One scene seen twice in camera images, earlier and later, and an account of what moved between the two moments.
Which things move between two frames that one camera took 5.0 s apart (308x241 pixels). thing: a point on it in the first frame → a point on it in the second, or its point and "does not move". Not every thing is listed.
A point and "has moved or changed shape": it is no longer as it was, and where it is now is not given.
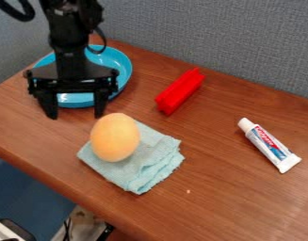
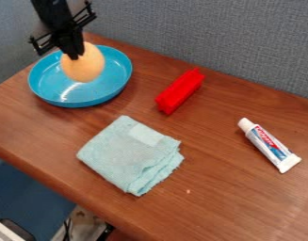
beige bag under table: [83, 226] does not move
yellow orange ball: [115, 136] has moved or changed shape
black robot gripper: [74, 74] → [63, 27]
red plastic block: [180, 90] does not move
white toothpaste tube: [281, 156] does not move
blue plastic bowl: [82, 99] does not move
